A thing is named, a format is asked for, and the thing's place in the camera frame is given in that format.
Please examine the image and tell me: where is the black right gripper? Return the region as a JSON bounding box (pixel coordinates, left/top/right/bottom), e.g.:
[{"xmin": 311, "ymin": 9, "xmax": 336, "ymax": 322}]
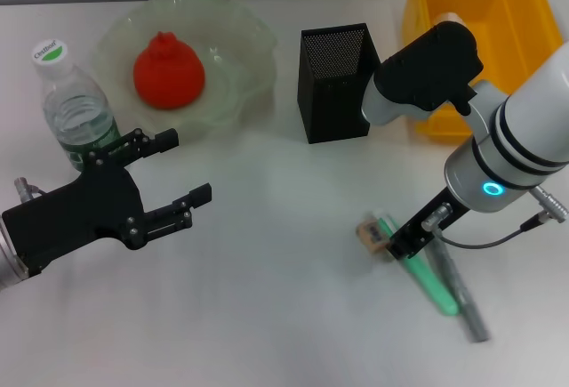
[{"xmin": 384, "ymin": 188, "xmax": 469, "ymax": 263}]

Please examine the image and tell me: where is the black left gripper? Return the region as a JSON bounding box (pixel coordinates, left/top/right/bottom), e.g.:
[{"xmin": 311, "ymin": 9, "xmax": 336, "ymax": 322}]
[{"xmin": 1, "ymin": 127, "xmax": 213, "ymax": 278}]

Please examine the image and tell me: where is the tan barcode eraser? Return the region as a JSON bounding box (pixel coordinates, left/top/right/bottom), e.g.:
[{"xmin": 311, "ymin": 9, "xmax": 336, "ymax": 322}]
[{"xmin": 357, "ymin": 213, "xmax": 389, "ymax": 255}]

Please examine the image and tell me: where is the mint green pen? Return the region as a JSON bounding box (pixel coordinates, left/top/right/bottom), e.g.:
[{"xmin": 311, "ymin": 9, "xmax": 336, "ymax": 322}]
[{"xmin": 373, "ymin": 210, "xmax": 461, "ymax": 318}]

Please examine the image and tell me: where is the grey marker pen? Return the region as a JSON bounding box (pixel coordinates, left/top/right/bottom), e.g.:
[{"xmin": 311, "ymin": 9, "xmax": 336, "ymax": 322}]
[{"xmin": 424, "ymin": 225, "xmax": 491, "ymax": 344}]

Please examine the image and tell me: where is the red-orange fruit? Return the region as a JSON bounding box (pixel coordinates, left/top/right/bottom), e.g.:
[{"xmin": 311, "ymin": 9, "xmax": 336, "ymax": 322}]
[{"xmin": 132, "ymin": 30, "xmax": 207, "ymax": 110}]

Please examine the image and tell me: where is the clear green-label water bottle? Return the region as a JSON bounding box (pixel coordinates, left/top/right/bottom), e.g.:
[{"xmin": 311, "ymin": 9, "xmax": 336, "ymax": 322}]
[{"xmin": 31, "ymin": 37, "xmax": 124, "ymax": 173}]

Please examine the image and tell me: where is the clear glass fruit plate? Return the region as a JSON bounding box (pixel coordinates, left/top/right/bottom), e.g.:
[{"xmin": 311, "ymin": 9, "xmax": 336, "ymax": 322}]
[{"xmin": 92, "ymin": 0, "xmax": 280, "ymax": 147}]

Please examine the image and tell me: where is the black mesh pen holder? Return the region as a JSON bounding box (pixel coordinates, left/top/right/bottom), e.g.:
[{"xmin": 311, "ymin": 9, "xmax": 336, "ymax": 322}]
[{"xmin": 297, "ymin": 22, "xmax": 384, "ymax": 146}]

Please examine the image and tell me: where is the yellow plastic bin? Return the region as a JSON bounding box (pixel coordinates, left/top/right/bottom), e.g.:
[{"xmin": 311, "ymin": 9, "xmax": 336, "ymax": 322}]
[{"xmin": 402, "ymin": 0, "xmax": 565, "ymax": 144}]

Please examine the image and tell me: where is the left arm cable with connector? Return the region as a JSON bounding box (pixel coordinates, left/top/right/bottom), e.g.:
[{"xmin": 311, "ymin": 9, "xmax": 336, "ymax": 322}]
[{"xmin": 12, "ymin": 176, "xmax": 48, "ymax": 204}]

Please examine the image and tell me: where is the arm cable with connector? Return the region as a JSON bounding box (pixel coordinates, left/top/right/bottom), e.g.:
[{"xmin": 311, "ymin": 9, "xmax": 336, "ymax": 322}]
[
  {"xmin": 421, "ymin": 184, "xmax": 569, "ymax": 251},
  {"xmin": 12, "ymin": 176, "xmax": 48, "ymax": 204}
]

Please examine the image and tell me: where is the right arm cable with connector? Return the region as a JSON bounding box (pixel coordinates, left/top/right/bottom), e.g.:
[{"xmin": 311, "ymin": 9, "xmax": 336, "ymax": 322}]
[{"xmin": 421, "ymin": 184, "xmax": 569, "ymax": 251}]

